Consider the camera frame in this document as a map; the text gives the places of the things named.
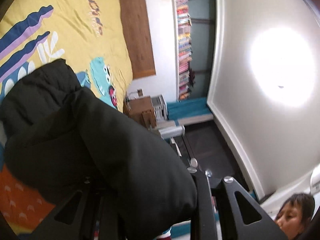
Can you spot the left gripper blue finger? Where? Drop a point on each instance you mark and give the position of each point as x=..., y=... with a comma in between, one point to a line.
x=240, y=216

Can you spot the black puffer coat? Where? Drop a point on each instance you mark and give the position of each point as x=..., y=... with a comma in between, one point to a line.
x=138, y=185

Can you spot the person's head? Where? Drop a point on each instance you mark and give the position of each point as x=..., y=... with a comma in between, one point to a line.
x=295, y=214

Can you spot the teal curtain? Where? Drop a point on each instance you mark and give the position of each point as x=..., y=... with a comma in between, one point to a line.
x=187, y=108

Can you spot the white printer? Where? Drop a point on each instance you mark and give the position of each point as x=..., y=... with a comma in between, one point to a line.
x=160, y=107

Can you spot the wooden nightstand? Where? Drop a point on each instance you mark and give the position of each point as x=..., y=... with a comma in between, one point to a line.
x=141, y=110

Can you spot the wooden headboard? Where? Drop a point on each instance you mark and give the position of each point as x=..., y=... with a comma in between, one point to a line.
x=136, y=30

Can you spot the row of books on shelf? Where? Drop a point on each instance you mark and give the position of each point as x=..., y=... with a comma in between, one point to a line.
x=185, y=73

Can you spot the yellow cartoon bed cover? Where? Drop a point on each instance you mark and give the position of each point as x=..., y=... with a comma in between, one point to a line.
x=49, y=49

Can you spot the wall power socket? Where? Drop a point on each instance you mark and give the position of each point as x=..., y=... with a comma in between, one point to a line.
x=140, y=92

